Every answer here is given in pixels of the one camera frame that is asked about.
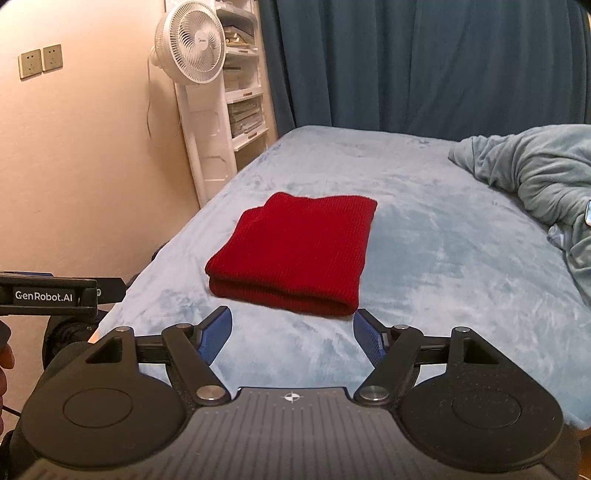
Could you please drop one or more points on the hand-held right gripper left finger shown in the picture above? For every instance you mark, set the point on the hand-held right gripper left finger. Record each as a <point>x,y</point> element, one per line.
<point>214,334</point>

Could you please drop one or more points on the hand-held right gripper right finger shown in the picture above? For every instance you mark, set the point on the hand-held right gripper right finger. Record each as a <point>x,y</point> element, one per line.
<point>369,337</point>

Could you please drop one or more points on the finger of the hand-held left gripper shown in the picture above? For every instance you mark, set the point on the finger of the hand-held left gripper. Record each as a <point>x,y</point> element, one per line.
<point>111,290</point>

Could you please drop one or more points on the red knit sweater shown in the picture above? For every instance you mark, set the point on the red knit sweater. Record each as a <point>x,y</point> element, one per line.
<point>300,244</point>

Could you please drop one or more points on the person's left hand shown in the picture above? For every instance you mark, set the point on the person's left hand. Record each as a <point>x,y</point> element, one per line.
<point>5,357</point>

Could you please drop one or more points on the light blue fleece blanket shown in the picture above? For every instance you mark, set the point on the light blue fleece blanket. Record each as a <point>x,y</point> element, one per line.
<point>415,300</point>

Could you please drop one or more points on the white shelf unit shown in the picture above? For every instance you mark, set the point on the white shelf unit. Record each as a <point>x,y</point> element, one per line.
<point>207,138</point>

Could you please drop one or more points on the stack of books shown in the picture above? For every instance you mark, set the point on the stack of books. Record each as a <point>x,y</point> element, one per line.
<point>247,117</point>

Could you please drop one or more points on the grey-blue crumpled quilt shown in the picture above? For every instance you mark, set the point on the grey-blue crumpled quilt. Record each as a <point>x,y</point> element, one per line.
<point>535,170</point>

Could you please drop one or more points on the white electric fan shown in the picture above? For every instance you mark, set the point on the white electric fan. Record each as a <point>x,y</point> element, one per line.
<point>191,41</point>

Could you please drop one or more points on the dark blue curtain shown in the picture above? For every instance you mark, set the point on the dark blue curtain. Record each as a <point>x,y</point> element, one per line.
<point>415,60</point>

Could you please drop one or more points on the beige wall socket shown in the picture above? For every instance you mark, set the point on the beige wall socket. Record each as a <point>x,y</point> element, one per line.
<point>51,58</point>
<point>30,63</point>

